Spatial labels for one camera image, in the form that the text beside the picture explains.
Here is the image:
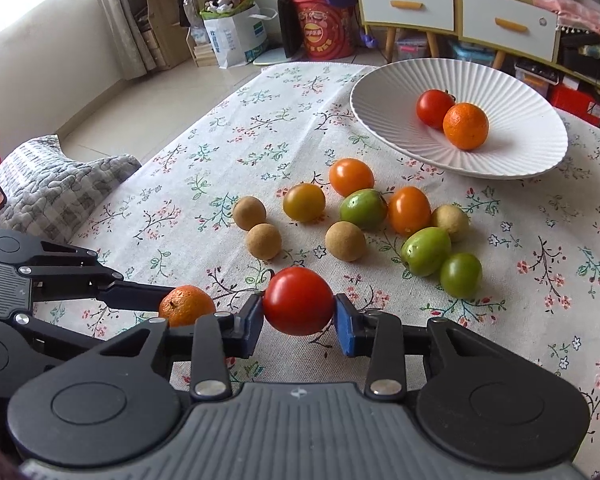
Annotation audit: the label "white ribbed plate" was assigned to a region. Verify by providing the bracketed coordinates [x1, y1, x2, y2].
[350, 58, 569, 178]

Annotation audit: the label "clear storage box blue lid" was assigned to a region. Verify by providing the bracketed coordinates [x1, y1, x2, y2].
[450, 40, 498, 68]

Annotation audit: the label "red tomato with stem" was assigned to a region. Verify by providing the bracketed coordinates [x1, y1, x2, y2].
[416, 89, 457, 129]

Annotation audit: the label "clear storage box pink contents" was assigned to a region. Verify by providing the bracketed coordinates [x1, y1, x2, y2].
[395, 35, 431, 63]

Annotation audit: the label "white sheer curtain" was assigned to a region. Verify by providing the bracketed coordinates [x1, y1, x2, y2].
[91, 0, 157, 81]

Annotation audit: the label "plain green jujube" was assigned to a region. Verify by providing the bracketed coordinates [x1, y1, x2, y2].
[400, 227, 453, 277]

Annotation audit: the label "red cardboard box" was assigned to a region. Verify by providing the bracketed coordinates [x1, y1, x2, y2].
[550, 82, 600, 126]

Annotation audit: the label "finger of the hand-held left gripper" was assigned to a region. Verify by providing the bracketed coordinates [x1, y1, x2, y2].
[12, 311, 113, 370]
[19, 240, 177, 311]

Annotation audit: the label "wooden bookshelf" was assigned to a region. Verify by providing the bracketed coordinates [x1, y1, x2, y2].
[125, 0, 253, 72]

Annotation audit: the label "low yellow white drawer cabinet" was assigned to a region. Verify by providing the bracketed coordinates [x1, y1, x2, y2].
[457, 0, 562, 71]

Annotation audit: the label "grey quilted cushion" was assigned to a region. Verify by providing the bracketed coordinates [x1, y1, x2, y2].
[0, 135, 143, 247]

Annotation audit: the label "red snack bucket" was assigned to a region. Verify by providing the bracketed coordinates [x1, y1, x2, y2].
[290, 0, 357, 61]

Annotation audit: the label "small plush toy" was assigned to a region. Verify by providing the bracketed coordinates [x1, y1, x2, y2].
[203, 0, 255, 15]

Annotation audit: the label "orange tomato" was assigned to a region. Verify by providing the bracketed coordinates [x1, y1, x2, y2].
[387, 186, 432, 236]
[328, 158, 376, 198]

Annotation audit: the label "black panel on white base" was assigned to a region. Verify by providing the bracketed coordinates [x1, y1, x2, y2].
[252, 0, 311, 66]

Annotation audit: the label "green tomato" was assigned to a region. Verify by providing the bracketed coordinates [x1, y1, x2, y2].
[439, 252, 483, 299]

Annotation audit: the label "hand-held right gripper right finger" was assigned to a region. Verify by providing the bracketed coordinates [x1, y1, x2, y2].
[334, 295, 496, 401]

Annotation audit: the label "floral tablecloth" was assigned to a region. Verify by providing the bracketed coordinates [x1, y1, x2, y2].
[30, 61, 600, 461]

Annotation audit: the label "yellow-green tomato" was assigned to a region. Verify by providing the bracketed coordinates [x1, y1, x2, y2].
[282, 183, 327, 222]

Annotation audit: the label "tall yellow white drawer cabinet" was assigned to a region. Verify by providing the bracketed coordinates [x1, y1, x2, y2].
[354, 0, 462, 61]

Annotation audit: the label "pink fringed cloth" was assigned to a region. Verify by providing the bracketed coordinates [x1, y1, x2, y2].
[522, 0, 600, 36]

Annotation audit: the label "orange tangerine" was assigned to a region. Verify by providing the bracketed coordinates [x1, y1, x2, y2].
[158, 285, 217, 328]
[443, 102, 490, 151]

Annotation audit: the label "white paper bag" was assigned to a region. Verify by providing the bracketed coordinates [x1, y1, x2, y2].
[201, 2, 272, 70]

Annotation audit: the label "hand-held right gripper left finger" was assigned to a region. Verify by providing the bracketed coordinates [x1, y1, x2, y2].
[105, 294, 265, 402]

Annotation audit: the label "smooth red tomato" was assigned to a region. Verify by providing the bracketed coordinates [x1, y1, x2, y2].
[263, 267, 335, 337]

